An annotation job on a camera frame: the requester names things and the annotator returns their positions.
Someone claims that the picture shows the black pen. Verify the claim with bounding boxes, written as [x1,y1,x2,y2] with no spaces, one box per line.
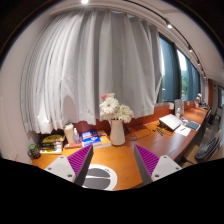
[157,128,163,136]

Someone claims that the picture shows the grey office chair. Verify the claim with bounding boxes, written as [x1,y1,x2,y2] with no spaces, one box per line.
[195,130,222,163]

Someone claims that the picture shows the small clear bottle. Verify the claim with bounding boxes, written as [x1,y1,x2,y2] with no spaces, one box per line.
[74,128,80,144]

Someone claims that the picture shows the white cylindrical container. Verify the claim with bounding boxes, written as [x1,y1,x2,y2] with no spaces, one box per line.
[64,123,75,143]

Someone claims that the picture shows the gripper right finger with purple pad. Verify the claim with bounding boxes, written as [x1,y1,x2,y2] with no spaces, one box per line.
[134,145,181,187]

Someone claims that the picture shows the white curtain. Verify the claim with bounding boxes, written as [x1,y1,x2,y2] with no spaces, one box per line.
[21,9,162,133]

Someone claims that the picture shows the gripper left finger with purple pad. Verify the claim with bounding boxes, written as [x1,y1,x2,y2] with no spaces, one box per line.
[45,145,93,186]

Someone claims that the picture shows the blue box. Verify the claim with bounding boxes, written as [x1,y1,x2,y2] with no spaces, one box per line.
[81,130,101,147]

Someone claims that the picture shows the white paper sheet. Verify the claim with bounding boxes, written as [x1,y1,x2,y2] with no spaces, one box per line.
[175,125,191,137]

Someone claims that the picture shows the silver laptop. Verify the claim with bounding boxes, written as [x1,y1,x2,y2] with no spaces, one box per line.
[159,114,182,131]

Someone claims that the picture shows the black cable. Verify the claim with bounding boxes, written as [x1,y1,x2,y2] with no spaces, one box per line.
[124,122,160,142]

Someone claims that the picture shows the dark green jar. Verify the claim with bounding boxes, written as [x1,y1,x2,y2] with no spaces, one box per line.
[28,144,41,159]

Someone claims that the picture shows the stack of yellow books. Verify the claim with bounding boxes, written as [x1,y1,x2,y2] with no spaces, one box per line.
[38,134,64,154]

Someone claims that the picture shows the orange book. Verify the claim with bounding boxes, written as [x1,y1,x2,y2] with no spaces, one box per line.
[98,130,112,148]

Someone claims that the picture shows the round white grey mouse pad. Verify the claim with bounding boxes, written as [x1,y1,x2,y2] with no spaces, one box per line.
[83,164,118,191]

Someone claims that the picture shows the white ceramic vase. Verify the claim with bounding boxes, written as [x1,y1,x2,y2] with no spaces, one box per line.
[110,120,125,146]

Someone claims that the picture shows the white and pink flowers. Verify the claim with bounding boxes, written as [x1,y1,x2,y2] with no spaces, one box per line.
[99,93,134,123]

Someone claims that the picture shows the dark notebook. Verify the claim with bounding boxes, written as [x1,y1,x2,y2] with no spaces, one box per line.
[186,121,200,130]

